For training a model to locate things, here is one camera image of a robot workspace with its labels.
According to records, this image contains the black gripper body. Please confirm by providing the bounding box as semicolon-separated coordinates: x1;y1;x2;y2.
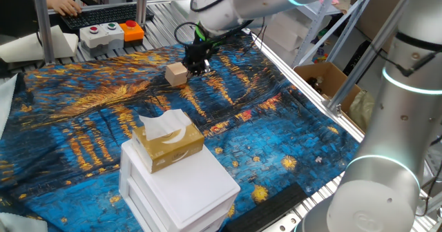
184;39;215;70

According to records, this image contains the small wooden block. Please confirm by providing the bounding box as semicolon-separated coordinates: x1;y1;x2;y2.
164;61;190;88

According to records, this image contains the bystander bare hand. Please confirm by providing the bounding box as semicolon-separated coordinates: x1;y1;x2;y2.
46;0;84;17

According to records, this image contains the white tissue sheet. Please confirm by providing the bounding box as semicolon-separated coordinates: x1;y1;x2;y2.
137;108;193;142

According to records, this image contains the orange emergency stop box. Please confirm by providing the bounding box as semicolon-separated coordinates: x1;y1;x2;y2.
119;19;146;44

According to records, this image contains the gold tissue box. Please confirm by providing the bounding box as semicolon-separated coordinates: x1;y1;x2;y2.
131;113;206;175

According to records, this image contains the grey two-button control box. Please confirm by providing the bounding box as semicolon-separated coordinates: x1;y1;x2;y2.
79;21;126;52

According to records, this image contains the black computer keyboard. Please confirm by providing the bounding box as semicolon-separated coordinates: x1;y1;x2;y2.
60;3;155;31

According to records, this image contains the starry night painted tablecloth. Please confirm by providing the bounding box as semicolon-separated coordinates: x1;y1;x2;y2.
0;30;363;232

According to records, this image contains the white metal shelf rack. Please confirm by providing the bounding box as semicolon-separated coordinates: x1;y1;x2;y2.
292;0;367;68

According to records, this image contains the white plastic drawer unit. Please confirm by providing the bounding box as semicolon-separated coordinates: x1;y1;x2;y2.
118;139;242;232

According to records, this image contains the brown cardboard box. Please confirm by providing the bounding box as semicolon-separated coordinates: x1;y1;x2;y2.
293;61;363;106

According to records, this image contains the black foam strip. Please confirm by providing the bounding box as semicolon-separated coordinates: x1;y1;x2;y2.
224;182;309;232

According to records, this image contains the olive cloth bag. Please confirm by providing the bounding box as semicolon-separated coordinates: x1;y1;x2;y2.
347;89;376;133

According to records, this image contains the white foam wedge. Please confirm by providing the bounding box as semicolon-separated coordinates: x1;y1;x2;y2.
0;24;80;64

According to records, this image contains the brown cardboard sheet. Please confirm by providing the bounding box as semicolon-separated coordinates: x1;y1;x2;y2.
354;0;412;53

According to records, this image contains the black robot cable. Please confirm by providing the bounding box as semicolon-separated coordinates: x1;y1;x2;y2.
173;0;267;55

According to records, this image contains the aluminium frame post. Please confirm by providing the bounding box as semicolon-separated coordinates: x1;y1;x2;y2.
135;0;150;26
30;0;57;66

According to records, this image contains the aluminium table edge rail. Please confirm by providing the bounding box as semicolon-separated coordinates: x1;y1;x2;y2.
250;31;366;143

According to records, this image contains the aluminium frame strut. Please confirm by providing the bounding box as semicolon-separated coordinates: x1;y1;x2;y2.
325;0;414;117

